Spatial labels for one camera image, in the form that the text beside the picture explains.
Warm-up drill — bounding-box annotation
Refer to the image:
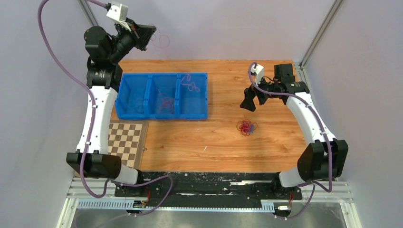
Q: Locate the blue three-compartment plastic bin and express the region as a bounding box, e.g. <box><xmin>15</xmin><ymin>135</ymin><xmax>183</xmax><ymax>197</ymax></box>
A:
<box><xmin>115</xmin><ymin>72</ymin><xmax>209</xmax><ymax>121</ymax></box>

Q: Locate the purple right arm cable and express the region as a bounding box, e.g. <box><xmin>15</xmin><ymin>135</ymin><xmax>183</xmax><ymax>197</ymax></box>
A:
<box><xmin>248</xmin><ymin>62</ymin><xmax>334</xmax><ymax>220</ymax></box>

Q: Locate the aluminium frame rail front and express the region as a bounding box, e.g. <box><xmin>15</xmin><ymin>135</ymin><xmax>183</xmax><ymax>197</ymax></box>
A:
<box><xmin>67</xmin><ymin>177</ymin><xmax>354</xmax><ymax>204</ymax></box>

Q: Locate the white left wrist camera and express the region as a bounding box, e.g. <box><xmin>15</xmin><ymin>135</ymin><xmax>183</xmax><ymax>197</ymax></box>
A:
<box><xmin>106</xmin><ymin>1</ymin><xmax>130</xmax><ymax>31</ymax></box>

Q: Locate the wooden chessboard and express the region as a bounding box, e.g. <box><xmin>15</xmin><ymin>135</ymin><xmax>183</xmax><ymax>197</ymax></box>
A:
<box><xmin>108</xmin><ymin>120</ymin><xmax>149</xmax><ymax>169</ymax></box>

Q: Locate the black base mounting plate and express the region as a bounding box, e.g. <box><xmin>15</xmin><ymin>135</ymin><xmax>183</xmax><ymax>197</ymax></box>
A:
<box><xmin>115</xmin><ymin>171</ymin><xmax>302</xmax><ymax>209</ymax></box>

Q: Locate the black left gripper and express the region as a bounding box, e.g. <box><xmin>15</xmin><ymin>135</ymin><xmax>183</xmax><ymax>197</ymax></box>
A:
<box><xmin>107</xmin><ymin>18</ymin><xmax>155</xmax><ymax>64</ymax></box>

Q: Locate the white slotted cable duct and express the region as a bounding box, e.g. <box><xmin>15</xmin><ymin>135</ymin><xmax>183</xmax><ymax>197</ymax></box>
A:
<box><xmin>76</xmin><ymin>199</ymin><xmax>276</xmax><ymax>213</ymax></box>

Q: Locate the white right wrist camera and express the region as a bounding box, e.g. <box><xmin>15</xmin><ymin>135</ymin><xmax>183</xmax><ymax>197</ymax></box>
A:
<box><xmin>250</xmin><ymin>63</ymin><xmax>264</xmax><ymax>85</ymax></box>

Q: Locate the aluminium corner post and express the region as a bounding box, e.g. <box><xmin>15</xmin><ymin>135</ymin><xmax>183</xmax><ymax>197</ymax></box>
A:
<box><xmin>299</xmin><ymin>0</ymin><xmax>344</xmax><ymax>68</ymax></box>
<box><xmin>78</xmin><ymin>0</ymin><xmax>118</xmax><ymax>67</ymax></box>

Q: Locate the right aluminium corner post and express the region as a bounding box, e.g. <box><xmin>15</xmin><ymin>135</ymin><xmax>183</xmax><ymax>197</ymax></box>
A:
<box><xmin>299</xmin><ymin>0</ymin><xmax>344</xmax><ymax>68</ymax></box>

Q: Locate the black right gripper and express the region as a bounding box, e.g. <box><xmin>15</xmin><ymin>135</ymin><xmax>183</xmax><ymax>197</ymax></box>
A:
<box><xmin>240</xmin><ymin>73</ymin><xmax>280</xmax><ymax>112</ymax></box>

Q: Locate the red cable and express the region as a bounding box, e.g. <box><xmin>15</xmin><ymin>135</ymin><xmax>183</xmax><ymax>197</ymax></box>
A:
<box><xmin>236</xmin><ymin>120</ymin><xmax>258</xmax><ymax>136</ymax></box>

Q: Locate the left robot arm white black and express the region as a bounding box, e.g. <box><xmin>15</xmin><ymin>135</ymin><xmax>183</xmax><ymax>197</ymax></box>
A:
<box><xmin>66</xmin><ymin>22</ymin><xmax>156</xmax><ymax>197</ymax></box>

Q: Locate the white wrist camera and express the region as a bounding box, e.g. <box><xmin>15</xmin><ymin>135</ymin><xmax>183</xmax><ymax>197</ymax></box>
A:
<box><xmin>250</xmin><ymin>63</ymin><xmax>264</xmax><ymax>85</ymax></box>
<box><xmin>106</xmin><ymin>1</ymin><xmax>130</xmax><ymax>31</ymax></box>

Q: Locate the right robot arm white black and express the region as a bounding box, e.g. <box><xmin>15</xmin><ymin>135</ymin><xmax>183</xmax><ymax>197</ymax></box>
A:
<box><xmin>240</xmin><ymin>62</ymin><xmax>348</xmax><ymax>199</ymax></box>

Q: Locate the left aluminium corner post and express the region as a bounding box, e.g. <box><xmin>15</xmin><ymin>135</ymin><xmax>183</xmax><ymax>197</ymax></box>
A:
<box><xmin>78</xmin><ymin>0</ymin><xmax>118</xmax><ymax>67</ymax></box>

